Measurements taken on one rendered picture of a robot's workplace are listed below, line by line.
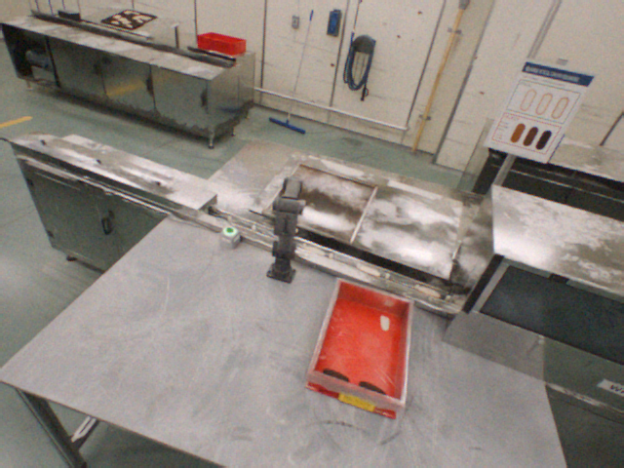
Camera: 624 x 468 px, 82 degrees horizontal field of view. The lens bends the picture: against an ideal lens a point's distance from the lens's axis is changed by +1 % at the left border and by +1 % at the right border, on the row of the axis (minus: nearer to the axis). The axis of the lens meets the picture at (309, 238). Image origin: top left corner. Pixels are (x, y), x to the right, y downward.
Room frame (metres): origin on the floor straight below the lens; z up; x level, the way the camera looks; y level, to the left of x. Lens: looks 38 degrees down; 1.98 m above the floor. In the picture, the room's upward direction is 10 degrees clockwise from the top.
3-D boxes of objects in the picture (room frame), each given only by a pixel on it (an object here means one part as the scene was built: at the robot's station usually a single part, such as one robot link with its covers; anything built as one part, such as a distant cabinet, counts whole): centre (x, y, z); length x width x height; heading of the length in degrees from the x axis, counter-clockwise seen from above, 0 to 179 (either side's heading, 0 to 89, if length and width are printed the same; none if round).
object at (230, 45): (4.94, 1.51, 0.93); 0.51 x 0.36 x 0.13; 78
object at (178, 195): (1.68, 1.15, 0.89); 1.25 x 0.18 x 0.09; 74
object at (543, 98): (1.94, -1.01, 1.50); 0.33 x 0.01 x 0.45; 71
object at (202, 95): (4.82, 2.58, 0.51); 3.00 x 1.26 x 1.03; 74
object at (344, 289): (0.85, -0.27, 0.87); 0.49 x 0.34 x 0.10; 170
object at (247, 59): (4.94, 1.51, 0.44); 0.70 x 0.55 x 0.87; 74
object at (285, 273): (1.18, 0.10, 0.86); 0.12 x 0.09 x 0.08; 80
